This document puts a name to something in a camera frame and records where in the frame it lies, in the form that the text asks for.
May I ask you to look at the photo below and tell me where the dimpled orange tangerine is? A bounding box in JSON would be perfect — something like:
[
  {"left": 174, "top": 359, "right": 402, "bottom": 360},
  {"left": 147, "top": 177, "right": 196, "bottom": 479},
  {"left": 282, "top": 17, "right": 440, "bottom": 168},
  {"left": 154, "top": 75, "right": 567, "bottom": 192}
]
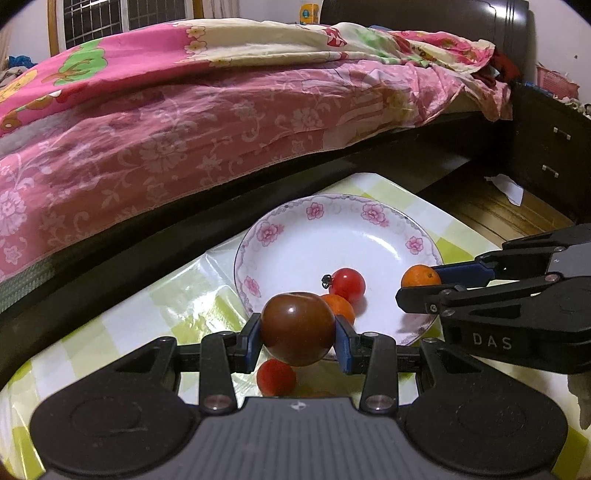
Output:
[{"left": 401, "top": 264, "right": 442, "bottom": 288}]

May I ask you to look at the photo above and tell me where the small orange tangerine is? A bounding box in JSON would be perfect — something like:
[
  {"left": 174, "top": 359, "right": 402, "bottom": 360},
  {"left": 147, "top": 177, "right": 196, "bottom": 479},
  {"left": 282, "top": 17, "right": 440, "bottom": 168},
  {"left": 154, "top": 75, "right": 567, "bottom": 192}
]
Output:
[{"left": 321, "top": 293, "right": 356, "bottom": 325}]

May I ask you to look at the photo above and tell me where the red tomato with stem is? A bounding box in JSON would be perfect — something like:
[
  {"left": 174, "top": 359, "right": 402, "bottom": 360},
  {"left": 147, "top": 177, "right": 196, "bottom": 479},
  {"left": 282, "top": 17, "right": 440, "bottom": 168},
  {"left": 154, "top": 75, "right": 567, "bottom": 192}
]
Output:
[{"left": 322, "top": 268, "right": 366, "bottom": 304}]

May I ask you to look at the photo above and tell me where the dark brown tomato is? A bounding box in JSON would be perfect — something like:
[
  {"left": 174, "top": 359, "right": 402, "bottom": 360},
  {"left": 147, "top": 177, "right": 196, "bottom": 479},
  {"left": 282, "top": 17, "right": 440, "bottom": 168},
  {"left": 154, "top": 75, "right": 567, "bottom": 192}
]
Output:
[{"left": 260, "top": 292, "right": 335, "bottom": 367}]

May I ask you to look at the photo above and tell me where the small red tomato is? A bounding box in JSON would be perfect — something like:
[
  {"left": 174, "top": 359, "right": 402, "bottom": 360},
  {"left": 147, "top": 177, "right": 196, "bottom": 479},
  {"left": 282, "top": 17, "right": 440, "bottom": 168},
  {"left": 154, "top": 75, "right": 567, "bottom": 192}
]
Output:
[{"left": 256, "top": 359, "right": 297, "bottom": 397}]

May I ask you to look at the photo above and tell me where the white paper scrap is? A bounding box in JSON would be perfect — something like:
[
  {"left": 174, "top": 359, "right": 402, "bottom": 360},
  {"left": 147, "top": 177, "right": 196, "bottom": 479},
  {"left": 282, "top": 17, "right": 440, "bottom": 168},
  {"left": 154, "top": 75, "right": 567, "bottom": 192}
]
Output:
[{"left": 486, "top": 174, "right": 525, "bottom": 207}]

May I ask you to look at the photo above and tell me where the dark wooden nightstand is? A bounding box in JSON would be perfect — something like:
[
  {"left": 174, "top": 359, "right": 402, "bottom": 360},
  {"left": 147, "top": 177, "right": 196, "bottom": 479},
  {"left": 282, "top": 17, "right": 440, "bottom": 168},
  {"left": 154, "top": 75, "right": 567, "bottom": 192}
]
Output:
[{"left": 511, "top": 84, "right": 590, "bottom": 223}]

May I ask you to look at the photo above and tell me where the white floral plate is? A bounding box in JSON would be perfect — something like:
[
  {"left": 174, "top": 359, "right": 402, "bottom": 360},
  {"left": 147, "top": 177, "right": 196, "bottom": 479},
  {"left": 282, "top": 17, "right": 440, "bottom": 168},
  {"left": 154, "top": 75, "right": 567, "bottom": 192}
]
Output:
[{"left": 233, "top": 194, "right": 443, "bottom": 346}]

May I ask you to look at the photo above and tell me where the pink basket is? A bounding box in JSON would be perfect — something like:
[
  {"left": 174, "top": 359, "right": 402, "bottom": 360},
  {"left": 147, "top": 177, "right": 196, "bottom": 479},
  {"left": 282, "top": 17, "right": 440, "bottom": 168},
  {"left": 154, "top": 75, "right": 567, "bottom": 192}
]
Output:
[{"left": 536, "top": 64, "right": 580, "bottom": 99}]

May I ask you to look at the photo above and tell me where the dark headboard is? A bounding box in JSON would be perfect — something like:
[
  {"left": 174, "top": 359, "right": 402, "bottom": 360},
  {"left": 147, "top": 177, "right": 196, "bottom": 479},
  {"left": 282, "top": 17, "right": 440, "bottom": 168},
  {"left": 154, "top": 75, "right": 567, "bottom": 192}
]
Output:
[{"left": 320, "top": 0, "right": 529, "bottom": 73}]

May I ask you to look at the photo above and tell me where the pink floral bedsheet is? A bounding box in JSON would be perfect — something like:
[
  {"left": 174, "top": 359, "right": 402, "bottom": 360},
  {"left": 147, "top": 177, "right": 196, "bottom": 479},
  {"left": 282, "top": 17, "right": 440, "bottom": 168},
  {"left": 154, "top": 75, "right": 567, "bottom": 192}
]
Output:
[{"left": 1, "top": 60, "right": 511, "bottom": 279}]

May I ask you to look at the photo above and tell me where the colourful cartoon quilt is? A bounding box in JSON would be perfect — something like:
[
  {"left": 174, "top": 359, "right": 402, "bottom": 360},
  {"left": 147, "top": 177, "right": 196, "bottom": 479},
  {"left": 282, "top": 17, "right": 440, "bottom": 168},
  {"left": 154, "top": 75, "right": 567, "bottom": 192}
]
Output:
[{"left": 1, "top": 18, "right": 506, "bottom": 136}]

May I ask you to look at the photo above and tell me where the dark bed frame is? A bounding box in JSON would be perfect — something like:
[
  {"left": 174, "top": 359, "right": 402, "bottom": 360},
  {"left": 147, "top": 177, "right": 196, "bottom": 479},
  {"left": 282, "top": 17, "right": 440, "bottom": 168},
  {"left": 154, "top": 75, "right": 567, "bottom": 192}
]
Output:
[{"left": 1, "top": 112, "right": 513, "bottom": 382}]

